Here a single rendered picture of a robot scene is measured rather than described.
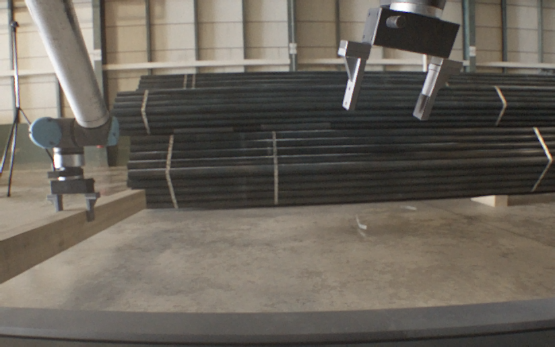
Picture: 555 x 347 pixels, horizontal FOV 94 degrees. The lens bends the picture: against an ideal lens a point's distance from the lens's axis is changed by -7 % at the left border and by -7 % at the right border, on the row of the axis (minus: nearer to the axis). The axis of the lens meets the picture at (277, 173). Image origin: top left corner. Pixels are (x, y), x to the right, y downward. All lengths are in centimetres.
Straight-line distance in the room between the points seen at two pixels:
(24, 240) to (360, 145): 169
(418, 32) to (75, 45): 71
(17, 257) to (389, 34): 94
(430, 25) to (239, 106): 150
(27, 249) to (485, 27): 1270
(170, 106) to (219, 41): 795
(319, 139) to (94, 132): 129
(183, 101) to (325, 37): 838
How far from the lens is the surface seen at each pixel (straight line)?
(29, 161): 1170
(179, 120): 198
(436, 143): 214
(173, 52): 1002
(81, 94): 89
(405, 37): 48
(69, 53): 82
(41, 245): 100
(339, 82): 249
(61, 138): 102
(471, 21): 1199
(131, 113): 204
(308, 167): 172
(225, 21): 1004
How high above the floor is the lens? 39
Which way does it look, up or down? 5 degrees down
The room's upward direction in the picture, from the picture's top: 2 degrees counter-clockwise
